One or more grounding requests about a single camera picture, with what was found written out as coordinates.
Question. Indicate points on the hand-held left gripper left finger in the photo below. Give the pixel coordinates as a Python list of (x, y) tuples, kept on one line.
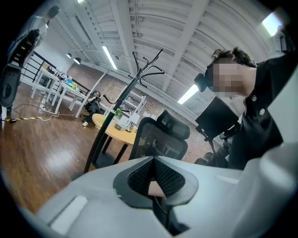
[(139, 180)]

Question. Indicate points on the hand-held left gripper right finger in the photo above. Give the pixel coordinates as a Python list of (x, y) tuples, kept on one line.
[(170, 181)]

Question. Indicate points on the black mesh office chair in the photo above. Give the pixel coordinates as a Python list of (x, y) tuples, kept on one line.
[(160, 139)]

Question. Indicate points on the grey black office chair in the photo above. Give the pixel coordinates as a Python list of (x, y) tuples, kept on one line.
[(9, 79)]

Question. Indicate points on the round yellow table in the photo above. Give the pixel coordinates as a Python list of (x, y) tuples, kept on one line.
[(116, 133)]

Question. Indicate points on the white box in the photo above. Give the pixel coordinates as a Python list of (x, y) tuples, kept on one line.
[(120, 126)]

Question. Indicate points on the small green plant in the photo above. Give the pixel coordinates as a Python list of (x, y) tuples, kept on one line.
[(118, 112)]

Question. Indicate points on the white metal shelf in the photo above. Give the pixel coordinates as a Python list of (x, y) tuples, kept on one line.
[(137, 104)]

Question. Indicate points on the black screen on stand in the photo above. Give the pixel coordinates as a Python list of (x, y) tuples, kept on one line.
[(216, 118)]

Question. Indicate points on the black coat rack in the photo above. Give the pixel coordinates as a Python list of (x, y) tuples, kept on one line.
[(121, 97)]

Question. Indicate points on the ceiling light strip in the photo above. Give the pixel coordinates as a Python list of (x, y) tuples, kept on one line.
[(272, 23), (109, 57), (188, 94)]

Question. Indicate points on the person's black shirt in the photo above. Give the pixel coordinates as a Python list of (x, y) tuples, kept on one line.
[(260, 130)]

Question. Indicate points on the long white table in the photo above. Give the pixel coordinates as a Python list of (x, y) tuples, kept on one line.
[(72, 91)]

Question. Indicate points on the green yellow toy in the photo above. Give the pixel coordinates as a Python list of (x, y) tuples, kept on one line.
[(74, 86)]

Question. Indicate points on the person's head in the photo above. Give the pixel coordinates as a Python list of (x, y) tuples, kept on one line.
[(232, 76)]

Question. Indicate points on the black pendant lamp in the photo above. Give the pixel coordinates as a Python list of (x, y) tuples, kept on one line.
[(69, 55), (77, 61)]

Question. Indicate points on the small white table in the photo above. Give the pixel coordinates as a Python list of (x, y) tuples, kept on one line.
[(46, 74)]

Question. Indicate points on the black metal railing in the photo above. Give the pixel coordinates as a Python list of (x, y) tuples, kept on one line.
[(31, 66)]

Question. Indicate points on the black head-worn camera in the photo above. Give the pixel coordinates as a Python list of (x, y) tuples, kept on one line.
[(202, 81)]

